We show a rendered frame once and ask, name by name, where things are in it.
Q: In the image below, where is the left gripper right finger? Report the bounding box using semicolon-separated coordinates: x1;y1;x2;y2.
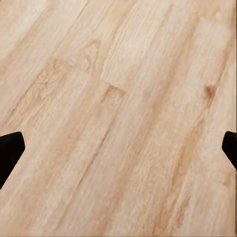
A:
222;131;237;170

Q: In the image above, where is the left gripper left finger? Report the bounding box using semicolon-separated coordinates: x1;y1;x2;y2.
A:
0;131;25;190

